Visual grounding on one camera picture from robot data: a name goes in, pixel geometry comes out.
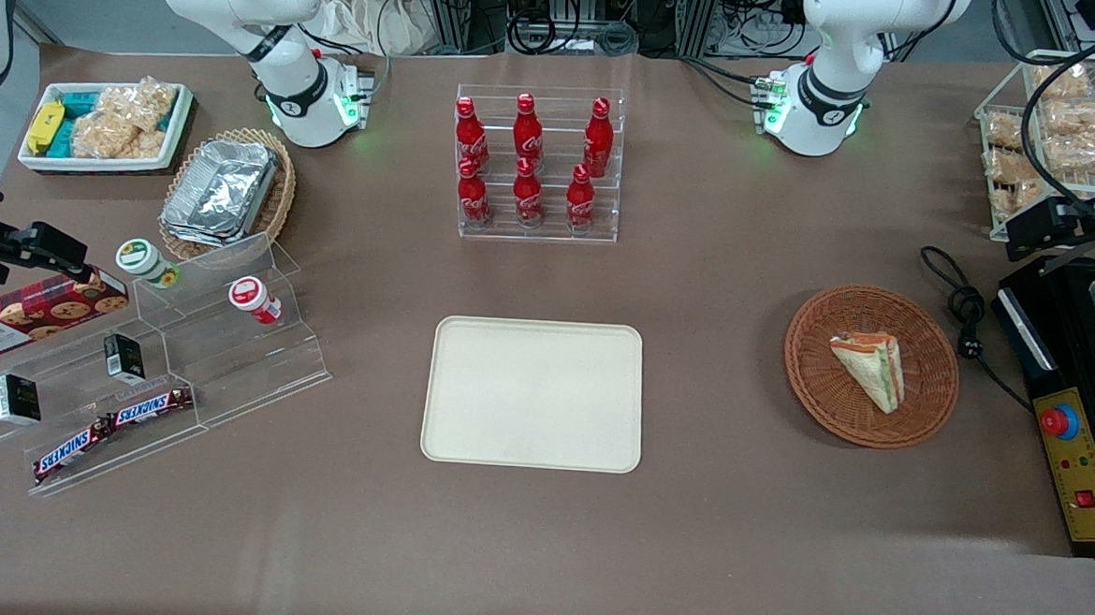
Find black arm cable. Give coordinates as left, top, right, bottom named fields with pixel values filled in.
left=980, top=0, right=1095, bottom=234

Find stacked aluminium foil containers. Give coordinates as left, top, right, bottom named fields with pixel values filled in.
left=159, top=137, right=281, bottom=251

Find red lid yogurt cup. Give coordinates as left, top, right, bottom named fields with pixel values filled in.
left=227, top=275, right=284, bottom=326

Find white wire rack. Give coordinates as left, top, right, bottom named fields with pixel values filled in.
left=968, top=46, right=1095, bottom=246

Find yellow snack packet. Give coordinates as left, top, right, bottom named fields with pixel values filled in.
left=26, top=99, right=66, bottom=157

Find beige cloth bag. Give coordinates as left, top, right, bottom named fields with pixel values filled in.
left=313, top=0, right=433, bottom=59

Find clear acrylic step display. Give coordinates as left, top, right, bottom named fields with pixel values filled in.
left=0, top=218, right=340, bottom=512

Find white rectangular snack bin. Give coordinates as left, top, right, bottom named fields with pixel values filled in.
left=17, top=75, right=195, bottom=181

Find triangular sandwich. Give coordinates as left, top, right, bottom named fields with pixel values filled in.
left=826, top=329, right=908, bottom=415

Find black equipment rack with cables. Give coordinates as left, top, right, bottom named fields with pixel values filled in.
left=411, top=0, right=809, bottom=73

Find bagged fried snack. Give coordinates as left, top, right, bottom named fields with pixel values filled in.
left=1031, top=63, right=1093, bottom=103
left=983, top=110, right=1028, bottom=151
left=981, top=148, right=1048, bottom=217
left=1037, top=97, right=1095, bottom=173

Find black yellow control box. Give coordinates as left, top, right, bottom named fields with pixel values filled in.
left=978, top=248, right=1095, bottom=559

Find black power cable with plug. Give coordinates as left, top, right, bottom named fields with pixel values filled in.
left=912, top=244, right=1044, bottom=414

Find red cookie box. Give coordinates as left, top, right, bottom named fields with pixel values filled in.
left=0, top=263, right=131, bottom=371

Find round brown wicker basket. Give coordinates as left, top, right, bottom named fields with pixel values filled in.
left=780, top=281, right=965, bottom=453

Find clear acrylic bottle rack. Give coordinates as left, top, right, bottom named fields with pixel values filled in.
left=449, top=81, right=627, bottom=246

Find small black box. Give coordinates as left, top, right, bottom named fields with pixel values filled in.
left=101, top=332, right=148, bottom=385
left=0, top=373, right=44, bottom=426

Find red emergency stop button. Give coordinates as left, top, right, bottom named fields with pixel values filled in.
left=1039, top=405, right=1081, bottom=441

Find red cola bottle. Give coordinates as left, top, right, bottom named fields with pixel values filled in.
left=564, top=163, right=598, bottom=232
left=455, top=157, right=494, bottom=228
left=451, top=95, right=492, bottom=174
left=582, top=95, right=616, bottom=179
left=512, top=92, right=547, bottom=168
left=511, top=158, right=547, bottom=228

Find oval light wicker basket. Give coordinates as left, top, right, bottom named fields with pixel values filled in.
left=156, top=124, right=299, bottom=268

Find brown snickers bar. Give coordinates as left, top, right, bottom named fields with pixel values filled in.
left=32, top=415, right=116, bottom=488
left=109, top=382, right=196, bottom=432

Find green lid yogurt cup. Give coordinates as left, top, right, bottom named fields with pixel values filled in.
left=115, top=237, right=182, bottom=291

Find clear bag rice crackers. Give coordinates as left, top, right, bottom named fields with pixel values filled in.
left=70, top=73, right=178, bottom=163

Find beige plastic tray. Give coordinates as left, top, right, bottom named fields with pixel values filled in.
left=419, top=315, right=649, bottom=475

